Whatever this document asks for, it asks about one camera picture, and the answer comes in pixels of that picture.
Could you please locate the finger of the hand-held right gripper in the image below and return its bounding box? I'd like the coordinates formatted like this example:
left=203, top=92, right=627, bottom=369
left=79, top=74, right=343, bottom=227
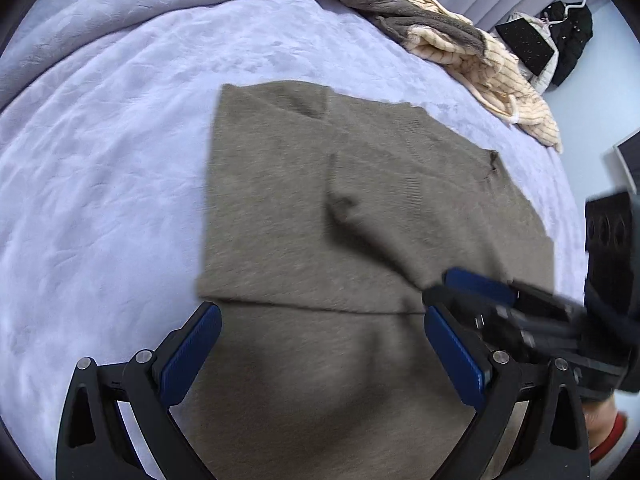
left=422, top=285, right=587, bottom=357
left=444, top=267, right=587, bottom=324

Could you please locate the olive knit sweater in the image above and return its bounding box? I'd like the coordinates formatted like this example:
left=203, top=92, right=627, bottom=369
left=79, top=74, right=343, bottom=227
left=170, top=80, right=557, bottom=480

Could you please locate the lavender embossed blanket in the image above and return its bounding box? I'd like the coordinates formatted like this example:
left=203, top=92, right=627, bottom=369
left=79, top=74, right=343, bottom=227
left=0, top=0, right=588, bottom=480

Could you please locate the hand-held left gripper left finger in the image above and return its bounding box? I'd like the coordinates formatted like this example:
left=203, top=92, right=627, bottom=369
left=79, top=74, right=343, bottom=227
left=55, top=301, right=223, bottom=480

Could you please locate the grey-brown fleece garment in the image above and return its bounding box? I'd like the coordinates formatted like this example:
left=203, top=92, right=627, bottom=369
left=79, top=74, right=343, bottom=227
left=300, top=0, right=493, bottom=66

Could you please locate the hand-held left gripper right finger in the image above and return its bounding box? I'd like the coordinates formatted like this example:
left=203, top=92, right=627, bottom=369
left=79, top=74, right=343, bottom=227
left=424, top=304, right=592, bottom=480

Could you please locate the black speckled garment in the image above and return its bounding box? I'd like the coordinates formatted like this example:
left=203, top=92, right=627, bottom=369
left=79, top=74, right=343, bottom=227
left=495, top=17, right=558, bottom=77

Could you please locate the white framed monitor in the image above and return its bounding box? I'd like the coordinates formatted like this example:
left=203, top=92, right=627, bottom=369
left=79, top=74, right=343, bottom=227
left=614, top=130, right=640, bottom=193

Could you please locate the black hanging jacket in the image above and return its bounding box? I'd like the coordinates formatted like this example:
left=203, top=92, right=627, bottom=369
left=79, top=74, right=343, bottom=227
left=542, top=0, right=594, bottom=87

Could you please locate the cream striped fleece garment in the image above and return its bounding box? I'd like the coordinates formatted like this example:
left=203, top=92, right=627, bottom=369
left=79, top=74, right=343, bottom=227
left=407, top=0, right=564, bottom=155

